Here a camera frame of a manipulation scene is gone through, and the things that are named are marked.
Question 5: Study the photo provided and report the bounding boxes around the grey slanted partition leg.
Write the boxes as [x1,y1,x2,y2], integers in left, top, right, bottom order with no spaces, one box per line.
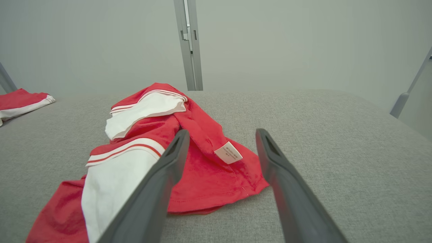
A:
[0,62,18,94]
[389,46,432,119]

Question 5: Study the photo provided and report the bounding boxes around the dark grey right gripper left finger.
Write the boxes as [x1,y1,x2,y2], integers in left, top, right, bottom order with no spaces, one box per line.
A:
[97,129,190,243]

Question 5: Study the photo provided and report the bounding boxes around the grey metal partition post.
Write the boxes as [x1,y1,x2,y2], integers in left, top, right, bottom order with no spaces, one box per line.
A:
[173,0,204,91]

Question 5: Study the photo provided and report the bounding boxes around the red T-shirt white sleeves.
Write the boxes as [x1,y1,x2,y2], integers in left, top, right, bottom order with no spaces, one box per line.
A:
[25,82,270,243]

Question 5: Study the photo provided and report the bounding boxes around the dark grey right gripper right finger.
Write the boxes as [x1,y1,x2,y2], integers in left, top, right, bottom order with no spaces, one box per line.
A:
[255,128,349,243]

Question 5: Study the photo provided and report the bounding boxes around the red garment white side stripe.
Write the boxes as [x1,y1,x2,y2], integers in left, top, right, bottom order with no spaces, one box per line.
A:
[0,88,56,127]

